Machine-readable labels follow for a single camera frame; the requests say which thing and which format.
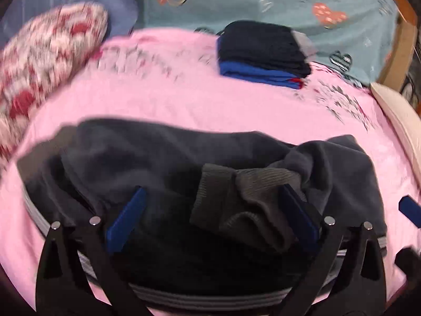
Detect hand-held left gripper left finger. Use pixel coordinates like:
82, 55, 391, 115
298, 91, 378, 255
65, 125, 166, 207
36, 186, 152, 316

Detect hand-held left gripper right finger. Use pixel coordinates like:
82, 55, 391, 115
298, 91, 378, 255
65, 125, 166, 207
279, 184, 387, 316

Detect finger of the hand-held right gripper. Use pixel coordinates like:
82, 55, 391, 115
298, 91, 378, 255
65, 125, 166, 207
394, 247, 421, 290
398, 195, 421, 229

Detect dark grey striped pants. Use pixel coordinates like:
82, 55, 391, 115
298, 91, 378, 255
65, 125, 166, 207
16, 116, 388, 307

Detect folded blue pants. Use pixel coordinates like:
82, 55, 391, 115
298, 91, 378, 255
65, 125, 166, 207
219, 61, 303, 90

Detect folded black pants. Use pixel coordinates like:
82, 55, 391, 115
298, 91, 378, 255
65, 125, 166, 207
217, 20, 312, 78

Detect white textured pillow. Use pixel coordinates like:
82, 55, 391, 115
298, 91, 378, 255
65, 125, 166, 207
370, 82, 421, 168

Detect pink floral bed sheet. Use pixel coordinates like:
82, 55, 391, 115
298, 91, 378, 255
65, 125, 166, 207
0, 28, 421, 316

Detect wooden cabinet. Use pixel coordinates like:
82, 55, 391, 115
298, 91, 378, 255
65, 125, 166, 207
375, 0, 421, 119

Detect folded grey cloth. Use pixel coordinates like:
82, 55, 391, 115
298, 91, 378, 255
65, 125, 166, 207
293, 30, 318, 56

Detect red white floral quilt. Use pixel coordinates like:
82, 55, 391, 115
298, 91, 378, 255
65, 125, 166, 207
0, 2, 109, 172

